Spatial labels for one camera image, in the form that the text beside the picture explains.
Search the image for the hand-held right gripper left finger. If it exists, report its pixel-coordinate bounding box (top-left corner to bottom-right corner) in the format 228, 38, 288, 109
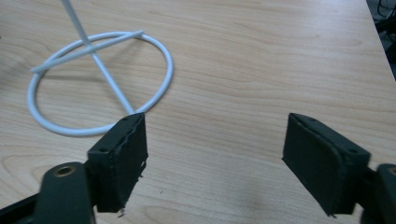
86, 112, 149, 214

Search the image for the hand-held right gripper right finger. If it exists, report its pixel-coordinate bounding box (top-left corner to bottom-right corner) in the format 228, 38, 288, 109
281, 112, 372, 217

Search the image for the dark room equipment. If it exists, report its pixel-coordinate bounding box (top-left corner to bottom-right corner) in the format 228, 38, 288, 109
365, 0, 396, 80

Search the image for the white wire stand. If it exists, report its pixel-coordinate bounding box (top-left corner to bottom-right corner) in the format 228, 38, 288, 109
26, 0, 174, 138

